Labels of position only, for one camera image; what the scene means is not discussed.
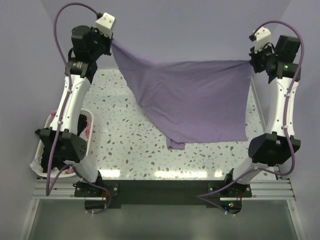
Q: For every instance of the pink garment in basket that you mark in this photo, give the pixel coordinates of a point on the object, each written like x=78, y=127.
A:
x=86, y=131

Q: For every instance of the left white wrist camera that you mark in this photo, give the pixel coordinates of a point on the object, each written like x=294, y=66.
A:
x=105, y=24

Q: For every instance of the white laundry basket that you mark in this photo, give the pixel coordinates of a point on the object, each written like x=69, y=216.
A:
x=42, y=157

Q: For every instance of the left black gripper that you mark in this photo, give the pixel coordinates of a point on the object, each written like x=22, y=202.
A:
x=95, y=32

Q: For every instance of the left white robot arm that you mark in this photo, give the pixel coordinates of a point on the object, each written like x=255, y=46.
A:
x=79, y=75

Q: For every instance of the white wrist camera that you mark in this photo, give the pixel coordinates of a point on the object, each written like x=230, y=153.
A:
x=105, y=24
x=261, y=37

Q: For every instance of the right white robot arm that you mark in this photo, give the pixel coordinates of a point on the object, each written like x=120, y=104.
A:
x=278, y=142

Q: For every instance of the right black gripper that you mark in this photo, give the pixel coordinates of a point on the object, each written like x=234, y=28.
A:
x=254, y=56

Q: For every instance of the black garment in basket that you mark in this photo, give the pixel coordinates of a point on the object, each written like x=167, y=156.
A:
x=69, y=146

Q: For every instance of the purple t shirt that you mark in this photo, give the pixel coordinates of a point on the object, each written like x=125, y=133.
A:
x=189, y=101

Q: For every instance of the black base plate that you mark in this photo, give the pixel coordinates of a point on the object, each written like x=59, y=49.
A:
x=116, y=193

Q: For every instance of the aluminium rail frame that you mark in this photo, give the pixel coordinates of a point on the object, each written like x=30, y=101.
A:
x=126, y=146

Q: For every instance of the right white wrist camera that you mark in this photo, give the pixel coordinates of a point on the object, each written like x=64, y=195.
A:
x=261, y=37

